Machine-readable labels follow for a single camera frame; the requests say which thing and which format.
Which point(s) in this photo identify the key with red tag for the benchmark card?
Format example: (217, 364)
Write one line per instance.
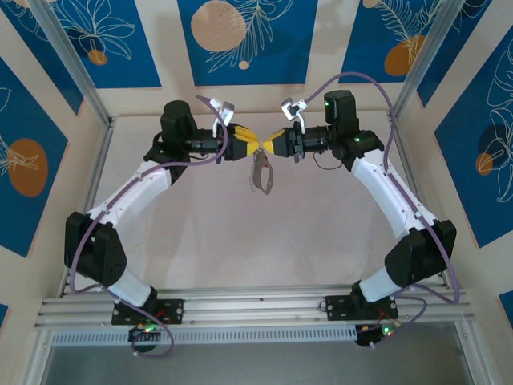
(265, 162)

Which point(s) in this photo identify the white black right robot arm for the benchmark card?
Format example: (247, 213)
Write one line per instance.
(384, 188)

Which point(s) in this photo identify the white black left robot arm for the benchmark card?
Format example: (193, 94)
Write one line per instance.
(132, 188)

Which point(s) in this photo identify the clear plastic tube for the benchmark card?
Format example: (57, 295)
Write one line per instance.
(417, 60)

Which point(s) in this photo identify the grey metal shelf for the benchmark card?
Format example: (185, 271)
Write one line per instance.
(256, 367)

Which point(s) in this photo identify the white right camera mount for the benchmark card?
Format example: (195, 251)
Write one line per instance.
(300, 116)

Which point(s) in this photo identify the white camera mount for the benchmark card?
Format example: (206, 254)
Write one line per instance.
(300, 116)
(216, 124)

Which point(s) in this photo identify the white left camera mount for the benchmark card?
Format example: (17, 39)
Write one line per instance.
(216, 124)

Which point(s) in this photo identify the aluminium side rail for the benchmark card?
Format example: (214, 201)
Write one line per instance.
(417, 180)
(96, 168)

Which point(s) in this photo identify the aluminium corner post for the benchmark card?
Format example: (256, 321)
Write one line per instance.
(74, 64)

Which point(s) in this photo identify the aluminium front rail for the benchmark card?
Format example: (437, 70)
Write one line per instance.
(256, 309)

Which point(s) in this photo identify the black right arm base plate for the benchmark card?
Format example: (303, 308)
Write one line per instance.
(336, 309)

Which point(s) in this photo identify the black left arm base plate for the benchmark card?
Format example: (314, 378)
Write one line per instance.
(172, 310)

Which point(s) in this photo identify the aluminium front frame leg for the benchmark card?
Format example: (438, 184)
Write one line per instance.
(36, 357)
(475, 353)

